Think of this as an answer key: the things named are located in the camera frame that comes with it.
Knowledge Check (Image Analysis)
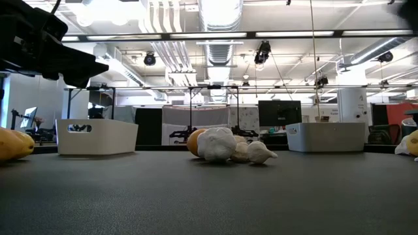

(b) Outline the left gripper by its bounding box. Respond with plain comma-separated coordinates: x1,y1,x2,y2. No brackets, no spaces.
0,0,110,89

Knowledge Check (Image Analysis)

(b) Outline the yellow lemon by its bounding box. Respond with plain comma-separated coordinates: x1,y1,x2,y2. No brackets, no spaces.
12,130,35,160

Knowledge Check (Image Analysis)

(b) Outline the large white garlic bulb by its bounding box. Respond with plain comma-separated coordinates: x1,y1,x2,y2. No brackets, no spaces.
197,127,238,163

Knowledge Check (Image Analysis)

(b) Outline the small computer monitor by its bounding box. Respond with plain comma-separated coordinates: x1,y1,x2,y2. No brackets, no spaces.
20,106,39,130

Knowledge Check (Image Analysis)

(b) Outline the white plastic basket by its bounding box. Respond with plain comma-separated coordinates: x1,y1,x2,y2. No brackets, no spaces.
285,122,366,153
55,118,139,156

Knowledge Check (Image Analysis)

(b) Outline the black ceiling spotlight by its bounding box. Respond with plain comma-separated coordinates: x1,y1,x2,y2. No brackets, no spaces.
143,52,157,67
378,50,394,64

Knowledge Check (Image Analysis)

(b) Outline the black partition panel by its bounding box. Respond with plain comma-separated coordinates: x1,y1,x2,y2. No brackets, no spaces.
135,107,163,146

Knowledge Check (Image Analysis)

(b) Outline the black beam with light strips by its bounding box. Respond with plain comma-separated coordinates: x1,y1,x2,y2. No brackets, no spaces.
61,29,418,42

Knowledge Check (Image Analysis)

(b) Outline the black table mat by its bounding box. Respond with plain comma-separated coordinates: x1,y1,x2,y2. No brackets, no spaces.
0,150,418,235

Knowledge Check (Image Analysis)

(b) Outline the large black monitor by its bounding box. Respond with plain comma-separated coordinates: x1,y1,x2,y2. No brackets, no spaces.
257,100,303,127

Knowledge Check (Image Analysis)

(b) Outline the white round column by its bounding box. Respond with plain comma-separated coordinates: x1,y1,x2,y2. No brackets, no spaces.
336,87,368,123

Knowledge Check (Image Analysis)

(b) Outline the silver ventilation duct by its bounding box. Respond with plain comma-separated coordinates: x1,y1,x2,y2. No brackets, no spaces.
198,0,244,66

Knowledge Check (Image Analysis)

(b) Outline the hanging black camera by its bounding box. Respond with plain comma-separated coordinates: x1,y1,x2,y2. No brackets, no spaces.
253,40,272,65

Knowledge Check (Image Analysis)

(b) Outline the red partition wall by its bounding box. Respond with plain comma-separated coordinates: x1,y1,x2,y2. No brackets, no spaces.
387,103,418,127

